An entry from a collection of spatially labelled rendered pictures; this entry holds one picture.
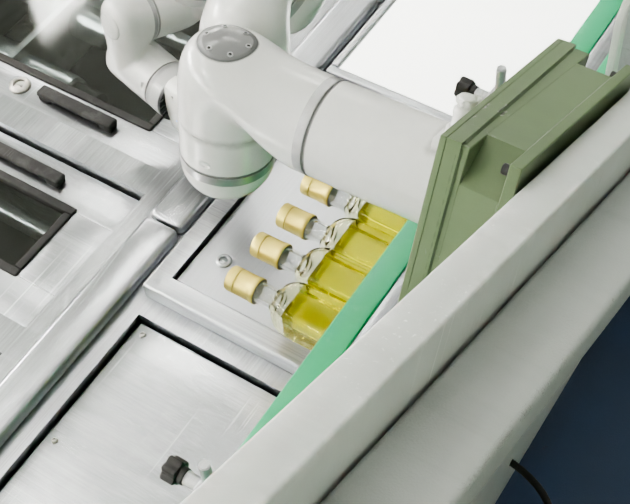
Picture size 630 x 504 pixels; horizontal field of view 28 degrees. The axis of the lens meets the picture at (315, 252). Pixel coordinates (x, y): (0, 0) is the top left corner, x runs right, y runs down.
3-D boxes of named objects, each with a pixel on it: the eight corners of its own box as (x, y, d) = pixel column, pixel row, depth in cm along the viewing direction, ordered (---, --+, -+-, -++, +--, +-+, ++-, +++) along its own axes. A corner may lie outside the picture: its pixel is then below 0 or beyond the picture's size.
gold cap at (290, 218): (318, 226, 164) (290, 213, 165) (317, 210, 161) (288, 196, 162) (303, 245, 162) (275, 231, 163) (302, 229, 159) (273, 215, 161)
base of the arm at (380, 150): (530, 74, 110) (376, 16, 115) (471, 132, 101) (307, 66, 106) (492, 217, 119) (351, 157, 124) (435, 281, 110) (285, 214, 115)
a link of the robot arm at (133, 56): (147, -28, 176) (91, -11, 171) (194, 9, 171) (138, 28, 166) (140, 61, 186) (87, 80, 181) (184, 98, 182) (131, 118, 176)
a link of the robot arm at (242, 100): (304, 107, 109) (154, 45, 114) (297, 217, 118) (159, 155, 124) (358, 53, 115) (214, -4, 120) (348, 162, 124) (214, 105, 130)
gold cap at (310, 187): (342, 194, 166) (314, 181, 167) (341, 177, 163) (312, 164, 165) (327, 212, 164) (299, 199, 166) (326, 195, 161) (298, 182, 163)
